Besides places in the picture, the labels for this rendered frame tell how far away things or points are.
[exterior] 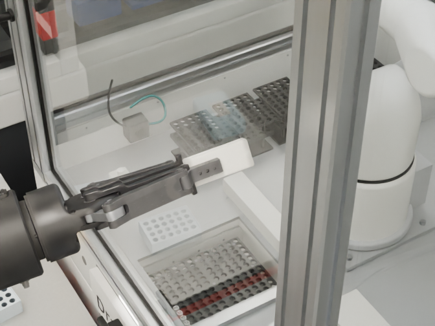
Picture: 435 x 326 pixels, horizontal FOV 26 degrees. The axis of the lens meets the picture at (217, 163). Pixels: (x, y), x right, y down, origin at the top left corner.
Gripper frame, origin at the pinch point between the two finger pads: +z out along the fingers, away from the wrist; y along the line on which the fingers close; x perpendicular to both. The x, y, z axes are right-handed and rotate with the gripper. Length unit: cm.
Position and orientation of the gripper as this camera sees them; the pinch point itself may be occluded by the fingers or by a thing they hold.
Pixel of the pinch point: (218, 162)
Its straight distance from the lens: 99.0
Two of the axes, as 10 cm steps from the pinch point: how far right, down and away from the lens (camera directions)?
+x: 2.9, 9.3, 2.2
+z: 9.2, -3.4, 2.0
